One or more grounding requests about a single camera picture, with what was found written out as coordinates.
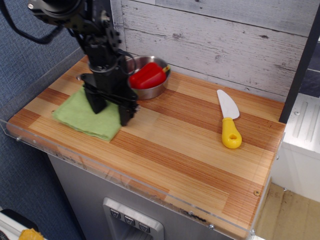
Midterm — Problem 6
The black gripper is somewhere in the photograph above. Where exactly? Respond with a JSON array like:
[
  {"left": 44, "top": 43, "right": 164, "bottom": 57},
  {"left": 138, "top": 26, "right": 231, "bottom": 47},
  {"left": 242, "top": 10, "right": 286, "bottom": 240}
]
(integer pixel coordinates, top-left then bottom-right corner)
[{"left": 80, "top": 56, "right": 139, "bottom": 127}]

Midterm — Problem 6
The clear acrylic table guard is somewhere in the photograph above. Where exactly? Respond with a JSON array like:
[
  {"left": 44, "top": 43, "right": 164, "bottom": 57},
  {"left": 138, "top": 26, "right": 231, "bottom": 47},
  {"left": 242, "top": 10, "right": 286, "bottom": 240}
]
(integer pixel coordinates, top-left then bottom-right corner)
[{"left": 0, "top": 34, "right": 287, "bottom": 238}]

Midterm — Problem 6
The red toy bell pepper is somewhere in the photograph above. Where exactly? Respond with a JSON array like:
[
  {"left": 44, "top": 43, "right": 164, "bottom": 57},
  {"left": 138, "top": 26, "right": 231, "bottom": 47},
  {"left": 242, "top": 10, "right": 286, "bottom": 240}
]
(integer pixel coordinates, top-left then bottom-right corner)
[{"left": 129, "top": 62, "right": 171, "bottom": 90}]

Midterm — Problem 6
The silver dispenser button panel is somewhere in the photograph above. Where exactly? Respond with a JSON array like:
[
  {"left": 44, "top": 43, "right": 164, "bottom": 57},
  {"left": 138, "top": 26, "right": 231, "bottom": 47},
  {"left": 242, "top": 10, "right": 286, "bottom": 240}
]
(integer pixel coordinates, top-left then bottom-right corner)
[{"left": 102, "top": 197, "right": 165, "bottom": 240}]

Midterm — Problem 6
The white toy sink unit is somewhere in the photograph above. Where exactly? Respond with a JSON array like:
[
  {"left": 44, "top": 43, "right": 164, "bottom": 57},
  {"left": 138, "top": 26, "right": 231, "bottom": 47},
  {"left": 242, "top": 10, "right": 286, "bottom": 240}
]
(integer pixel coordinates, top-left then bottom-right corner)
[{"left": 270, "top": 93, "right": 320, "bottom": 202}]

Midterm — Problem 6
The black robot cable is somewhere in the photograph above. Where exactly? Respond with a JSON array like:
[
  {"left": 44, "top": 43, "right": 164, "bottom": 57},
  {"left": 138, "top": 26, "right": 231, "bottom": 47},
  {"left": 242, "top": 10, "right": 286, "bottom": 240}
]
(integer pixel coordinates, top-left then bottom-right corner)
[{"left": 0, "top": 0, "right": 63, "bottom": 45}]

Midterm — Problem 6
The green cloth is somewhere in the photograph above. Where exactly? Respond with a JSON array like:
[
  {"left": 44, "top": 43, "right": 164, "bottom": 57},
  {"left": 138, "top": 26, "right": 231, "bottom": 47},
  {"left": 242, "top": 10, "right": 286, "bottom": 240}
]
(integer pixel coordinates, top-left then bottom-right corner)
[{"left": 52, "top": 87, "right": 122, "bottom": 141}]

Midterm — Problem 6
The yellow handled toy knife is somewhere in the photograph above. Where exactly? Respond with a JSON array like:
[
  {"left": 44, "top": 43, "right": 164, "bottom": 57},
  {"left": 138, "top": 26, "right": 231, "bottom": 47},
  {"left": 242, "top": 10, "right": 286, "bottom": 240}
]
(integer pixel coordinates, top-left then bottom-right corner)
[{"left": 216, "top": 89, "right": 242, "bottom": 149}]

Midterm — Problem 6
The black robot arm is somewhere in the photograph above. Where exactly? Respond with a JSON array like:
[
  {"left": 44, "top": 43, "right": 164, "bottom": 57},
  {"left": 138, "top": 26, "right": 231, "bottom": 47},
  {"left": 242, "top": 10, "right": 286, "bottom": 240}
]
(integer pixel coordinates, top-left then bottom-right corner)
[{"left": 28, "top": 0, "right": 139, "bottom": 126}]

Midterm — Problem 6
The right dark grey post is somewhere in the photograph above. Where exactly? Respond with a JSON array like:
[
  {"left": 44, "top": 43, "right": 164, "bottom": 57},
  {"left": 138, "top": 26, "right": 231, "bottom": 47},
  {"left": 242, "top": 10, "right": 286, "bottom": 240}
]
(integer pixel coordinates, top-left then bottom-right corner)
[{"left": 278, "top": 6, "right": 320, "bottom": 124}]

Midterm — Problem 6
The grey toy fridge cabinet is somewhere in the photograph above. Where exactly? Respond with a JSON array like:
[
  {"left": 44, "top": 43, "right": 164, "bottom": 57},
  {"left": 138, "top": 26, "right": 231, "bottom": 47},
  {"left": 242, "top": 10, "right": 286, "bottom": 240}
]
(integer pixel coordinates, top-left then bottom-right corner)
[{"left": 49, "top": 155, "right": 228, "bottom": 240}]

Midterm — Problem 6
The small steel pan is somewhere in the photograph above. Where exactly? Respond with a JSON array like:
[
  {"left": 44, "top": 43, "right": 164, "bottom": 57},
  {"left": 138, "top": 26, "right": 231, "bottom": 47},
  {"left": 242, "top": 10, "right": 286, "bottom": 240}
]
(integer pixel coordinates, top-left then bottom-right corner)
[{"left": 75, "top": 55, "right": 172, "bottom": 100}]

